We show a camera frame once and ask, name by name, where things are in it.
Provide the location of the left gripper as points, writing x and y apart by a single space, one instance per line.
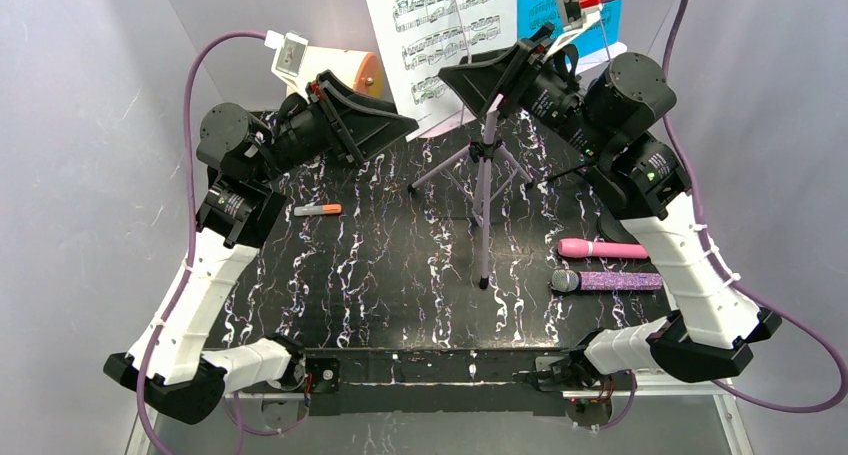
336 117

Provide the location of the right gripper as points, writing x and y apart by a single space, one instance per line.
522 71

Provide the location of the silver tripod music stand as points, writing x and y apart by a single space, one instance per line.
482 153

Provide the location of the white sheet music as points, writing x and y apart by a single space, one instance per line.
416 38

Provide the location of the pink microphone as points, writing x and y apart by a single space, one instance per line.
581 248

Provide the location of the black round-base mic stand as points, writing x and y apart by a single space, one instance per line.
610 227

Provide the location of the blue mesh microphone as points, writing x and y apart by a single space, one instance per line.
566 281

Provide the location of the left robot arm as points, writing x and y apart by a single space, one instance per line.
169 366

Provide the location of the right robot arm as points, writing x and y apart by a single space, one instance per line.
644 185

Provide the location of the cream and orange drum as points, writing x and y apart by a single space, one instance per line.
359 70

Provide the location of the orange and grey marker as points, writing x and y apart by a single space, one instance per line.
317 210

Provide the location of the blue sheet music page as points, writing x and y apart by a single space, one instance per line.
602 39

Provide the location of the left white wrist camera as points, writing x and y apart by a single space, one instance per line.
289 54

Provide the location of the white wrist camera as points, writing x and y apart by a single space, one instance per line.
289 54
576 17

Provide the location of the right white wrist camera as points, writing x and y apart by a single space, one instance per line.
576 17

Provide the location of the aluminium frame rail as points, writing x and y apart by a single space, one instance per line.
457 402

